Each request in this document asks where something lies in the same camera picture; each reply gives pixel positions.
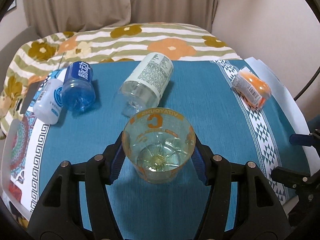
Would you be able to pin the white frosted plastic cup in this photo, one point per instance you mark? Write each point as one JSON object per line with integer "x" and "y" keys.
{"x": 48, "y": 105}

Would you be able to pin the orange labelled plastic cup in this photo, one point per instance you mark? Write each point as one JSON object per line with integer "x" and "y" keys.
{"x": 251, "y": 87}

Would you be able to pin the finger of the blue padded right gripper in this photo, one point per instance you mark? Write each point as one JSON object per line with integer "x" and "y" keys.
{"x": 199, "y": 165}

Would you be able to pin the blue transparent plastic cup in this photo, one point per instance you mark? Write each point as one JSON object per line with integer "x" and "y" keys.
{"x": 78, "y": 93}

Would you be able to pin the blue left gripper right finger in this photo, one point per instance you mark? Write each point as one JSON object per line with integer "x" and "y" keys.
{"x": 301, "y": 140}

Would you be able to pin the grey headboard cushion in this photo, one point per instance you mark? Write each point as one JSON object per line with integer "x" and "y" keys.
{"x": 8, "y": 52}

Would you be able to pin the floral striped duvet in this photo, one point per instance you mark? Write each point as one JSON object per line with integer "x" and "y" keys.
{"x": 32, "y": 61}

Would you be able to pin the beige curtain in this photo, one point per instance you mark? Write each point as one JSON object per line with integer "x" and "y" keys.
{"x": 53, "y": 16}

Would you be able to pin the framed landscape picture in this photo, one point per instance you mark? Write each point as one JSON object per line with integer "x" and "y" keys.
{"x": 12, "y": 6}

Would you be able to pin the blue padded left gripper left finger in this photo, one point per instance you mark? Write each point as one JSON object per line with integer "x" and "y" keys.
{"x": 116, "y": 165}

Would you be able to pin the clear cup with orange print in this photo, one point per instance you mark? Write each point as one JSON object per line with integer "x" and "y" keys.
{"x": 158, "y": 142}

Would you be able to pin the dark grey laptop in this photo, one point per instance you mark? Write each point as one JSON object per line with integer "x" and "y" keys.
{"x": 35, "y": 88}

